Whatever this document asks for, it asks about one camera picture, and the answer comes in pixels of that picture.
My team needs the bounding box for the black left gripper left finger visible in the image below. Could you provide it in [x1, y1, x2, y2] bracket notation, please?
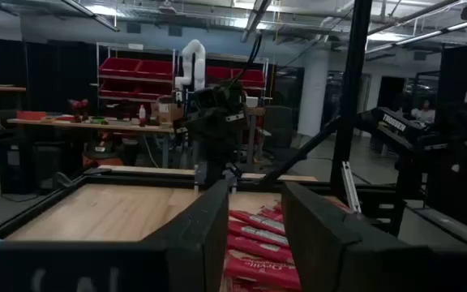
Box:
[140, 180, 229, 292]

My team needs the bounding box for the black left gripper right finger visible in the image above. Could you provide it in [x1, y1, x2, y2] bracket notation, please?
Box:
[281, 181, 362, 292]

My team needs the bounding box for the red popcorn bag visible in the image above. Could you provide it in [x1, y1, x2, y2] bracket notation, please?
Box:
[228, 221, 290, 249]
[224, 249, 302, 291]
[227, 280, 302, 292]
[227, 234, 294, 264]
[229, 209, 286, 236]
[257, 204, 285, 222]
[326, 195, 354, 213]

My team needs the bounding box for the black office chair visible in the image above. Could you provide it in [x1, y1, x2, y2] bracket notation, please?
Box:
[262, 104, 296, 161]

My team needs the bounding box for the red shop vacuum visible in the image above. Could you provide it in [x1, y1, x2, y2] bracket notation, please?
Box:
[82, 137, 126, 168]

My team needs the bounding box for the cardboard box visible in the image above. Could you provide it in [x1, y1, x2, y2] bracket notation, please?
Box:
[155, 101, 185, 123]

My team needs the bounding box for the wooden workbench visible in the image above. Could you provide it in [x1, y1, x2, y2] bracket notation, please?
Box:
[6, 117, 177, 170]

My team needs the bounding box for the red storage bin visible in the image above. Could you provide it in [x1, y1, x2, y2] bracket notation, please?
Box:
[206, 66, 234, 80]
[230, 67, 267, 89]
[98, 79, 137, 98]
[135, 82, 174, 101]
[98, 57, 142, 78]
[135, 59, 174, 80]

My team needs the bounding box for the person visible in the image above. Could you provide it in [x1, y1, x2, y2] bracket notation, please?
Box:
[410, 98, 437, 124]

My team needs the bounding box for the metal shelving rack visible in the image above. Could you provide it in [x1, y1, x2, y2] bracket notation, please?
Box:
[95, 41, 270, 106]

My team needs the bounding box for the black floor cabinet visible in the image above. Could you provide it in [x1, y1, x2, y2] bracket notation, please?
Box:
[0, 140, 67, 195]

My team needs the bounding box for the red tray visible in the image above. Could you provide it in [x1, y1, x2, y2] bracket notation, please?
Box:
[15, 109, 48, 122]

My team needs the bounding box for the silver metal bracket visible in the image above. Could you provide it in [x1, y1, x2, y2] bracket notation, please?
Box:
[341, 161, 363, 215]

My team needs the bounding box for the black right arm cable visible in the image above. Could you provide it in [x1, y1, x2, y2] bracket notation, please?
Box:
[233, 32, 263, 88]

